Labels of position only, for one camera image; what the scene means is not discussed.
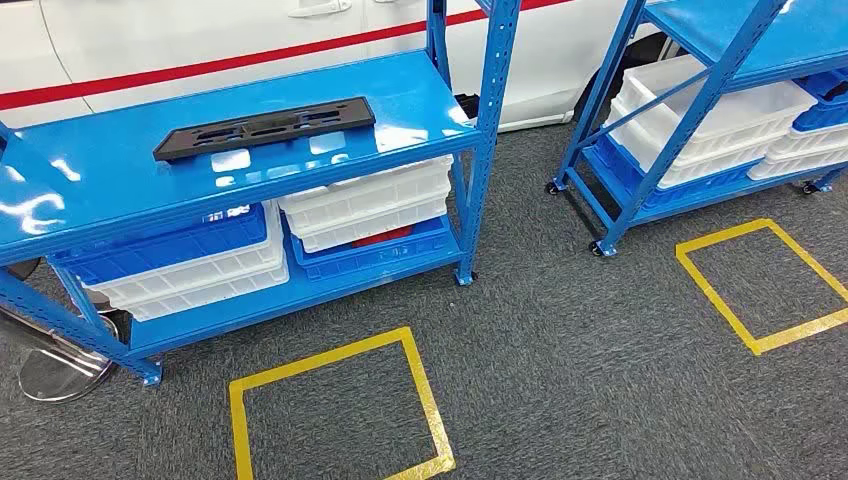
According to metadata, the blue wheeled metal shelf rack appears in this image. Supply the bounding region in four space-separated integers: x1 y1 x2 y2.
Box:
545 0 848 258

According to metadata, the red plastic piece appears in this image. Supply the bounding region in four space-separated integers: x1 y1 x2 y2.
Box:
351 226 415 250

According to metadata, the blue plastic crate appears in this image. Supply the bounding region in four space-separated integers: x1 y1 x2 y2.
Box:
791 66 848 132
592 135 760 210
284 215 455 283
52 203 270 287

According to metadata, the yellow floor tape square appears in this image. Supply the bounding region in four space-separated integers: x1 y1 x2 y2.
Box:
229 326 457 480
674 218 848 357

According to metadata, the red barrier belt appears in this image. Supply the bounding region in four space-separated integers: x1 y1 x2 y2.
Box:
0 0 572 112

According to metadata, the white car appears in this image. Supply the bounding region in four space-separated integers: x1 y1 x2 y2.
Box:
0 0 684 134

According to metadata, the chrome stanchion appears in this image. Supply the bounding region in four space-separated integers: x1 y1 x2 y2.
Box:
0 305 118 404

